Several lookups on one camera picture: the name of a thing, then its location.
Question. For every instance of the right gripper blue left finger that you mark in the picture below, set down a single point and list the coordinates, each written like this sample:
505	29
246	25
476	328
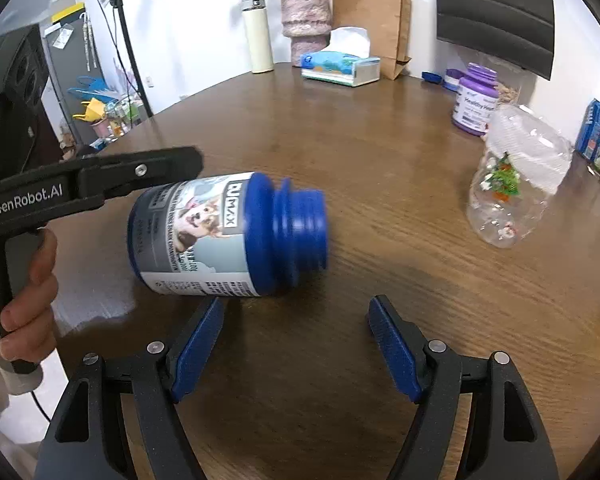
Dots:
192	347

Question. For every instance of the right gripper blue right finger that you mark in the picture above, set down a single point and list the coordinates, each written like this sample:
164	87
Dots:
400	344

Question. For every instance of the blue labelled plastic jar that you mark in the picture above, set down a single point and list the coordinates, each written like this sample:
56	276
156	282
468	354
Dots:
237	235

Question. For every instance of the left hand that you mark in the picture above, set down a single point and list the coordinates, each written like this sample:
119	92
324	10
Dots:
28	319

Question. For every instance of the clear plastic jar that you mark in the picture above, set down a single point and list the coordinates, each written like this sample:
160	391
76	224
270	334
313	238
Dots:
524	163

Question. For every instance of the purple supplement bottle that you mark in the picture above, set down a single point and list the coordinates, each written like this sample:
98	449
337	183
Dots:
476	99

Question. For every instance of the blue jar lid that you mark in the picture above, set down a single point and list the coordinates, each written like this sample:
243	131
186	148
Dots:
432	78

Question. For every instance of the blue tissue box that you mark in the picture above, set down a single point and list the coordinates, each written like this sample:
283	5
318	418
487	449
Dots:
346	60

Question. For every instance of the white thermos bottle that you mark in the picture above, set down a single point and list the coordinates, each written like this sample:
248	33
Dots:
255	20

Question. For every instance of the blue soda can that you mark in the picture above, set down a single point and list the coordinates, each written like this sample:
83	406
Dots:
589	134

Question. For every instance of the brown paper bag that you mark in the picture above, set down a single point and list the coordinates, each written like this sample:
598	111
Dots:
388	25

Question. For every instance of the pink ceramic vase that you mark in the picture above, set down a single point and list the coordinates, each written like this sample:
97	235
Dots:
307	23

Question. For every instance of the black paper bag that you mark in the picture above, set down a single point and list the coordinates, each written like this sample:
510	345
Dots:
521	32

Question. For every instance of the wire storage rack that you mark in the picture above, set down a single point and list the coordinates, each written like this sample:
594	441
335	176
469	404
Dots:
108	113

